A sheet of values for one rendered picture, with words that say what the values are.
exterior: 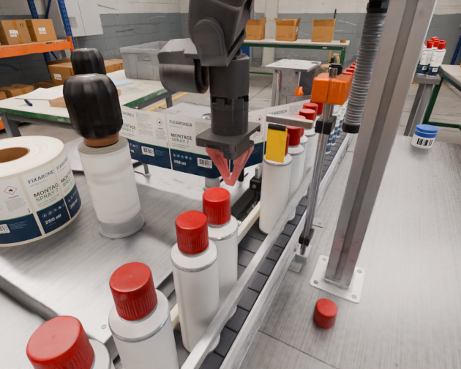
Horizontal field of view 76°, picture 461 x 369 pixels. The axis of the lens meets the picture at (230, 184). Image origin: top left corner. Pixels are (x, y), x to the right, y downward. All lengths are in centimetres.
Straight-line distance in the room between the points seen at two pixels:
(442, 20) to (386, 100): 769
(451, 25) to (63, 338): 812
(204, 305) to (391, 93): 34
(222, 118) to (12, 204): 41
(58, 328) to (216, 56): 30
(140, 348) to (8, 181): 43
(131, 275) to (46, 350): 7
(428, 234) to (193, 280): 60
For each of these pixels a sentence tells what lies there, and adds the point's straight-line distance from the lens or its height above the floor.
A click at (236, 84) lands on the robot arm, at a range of 42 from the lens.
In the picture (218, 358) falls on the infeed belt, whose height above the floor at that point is 88.
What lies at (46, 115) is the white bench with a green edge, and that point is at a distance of 184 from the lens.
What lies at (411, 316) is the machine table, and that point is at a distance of 61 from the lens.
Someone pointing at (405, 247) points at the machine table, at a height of 83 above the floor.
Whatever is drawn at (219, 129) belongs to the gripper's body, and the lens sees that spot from 44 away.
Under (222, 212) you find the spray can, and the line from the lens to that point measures 33.
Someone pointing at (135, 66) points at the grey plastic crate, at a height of 89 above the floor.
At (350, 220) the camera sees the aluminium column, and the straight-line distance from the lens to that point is 52.
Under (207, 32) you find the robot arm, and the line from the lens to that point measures 37.
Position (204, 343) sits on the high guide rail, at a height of 96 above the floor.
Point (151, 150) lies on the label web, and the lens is 77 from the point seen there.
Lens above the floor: 127
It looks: 31 degrees down
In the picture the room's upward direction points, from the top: straight up
